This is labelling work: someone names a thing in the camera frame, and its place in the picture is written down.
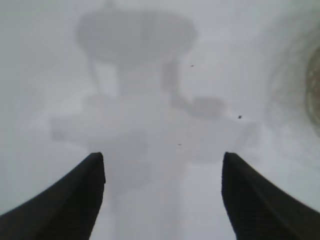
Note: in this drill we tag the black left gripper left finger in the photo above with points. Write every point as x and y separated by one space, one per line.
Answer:
67 202

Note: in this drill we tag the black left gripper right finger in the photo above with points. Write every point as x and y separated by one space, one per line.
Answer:
257 202

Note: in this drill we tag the yellow woven plastic basket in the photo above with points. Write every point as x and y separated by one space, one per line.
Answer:
313 85

